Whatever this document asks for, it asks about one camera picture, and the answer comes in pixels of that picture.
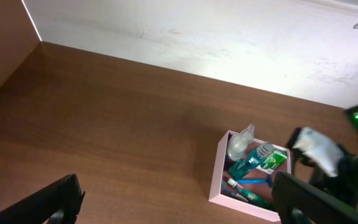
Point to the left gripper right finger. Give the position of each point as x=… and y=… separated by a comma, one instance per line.
x=298, y=202

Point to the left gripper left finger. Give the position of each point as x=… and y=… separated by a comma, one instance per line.
x=59, y=202

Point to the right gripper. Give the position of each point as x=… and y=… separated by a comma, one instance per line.
x=344, y=187

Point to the blue disposable razor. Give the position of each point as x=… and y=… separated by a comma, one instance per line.
x=268, y=180

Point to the green red toothpaste tube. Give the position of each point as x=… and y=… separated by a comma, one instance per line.
x=250, y=196

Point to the green white small carton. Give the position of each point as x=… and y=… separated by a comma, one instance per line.
x=273, y=161

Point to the teal mouthwash bottle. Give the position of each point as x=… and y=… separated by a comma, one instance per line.
x=252, y=161

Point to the clear spray bottle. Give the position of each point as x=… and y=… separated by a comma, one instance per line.
x=238, y=143

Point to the blue white toothbrush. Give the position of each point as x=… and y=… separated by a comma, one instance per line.
x=232, y=193

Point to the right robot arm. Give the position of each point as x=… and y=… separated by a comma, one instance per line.
x=335, y=169

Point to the white cardboard box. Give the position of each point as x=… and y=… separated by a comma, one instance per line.
x=262, y=190

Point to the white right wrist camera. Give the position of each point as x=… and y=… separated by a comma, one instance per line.
x=320, y=149

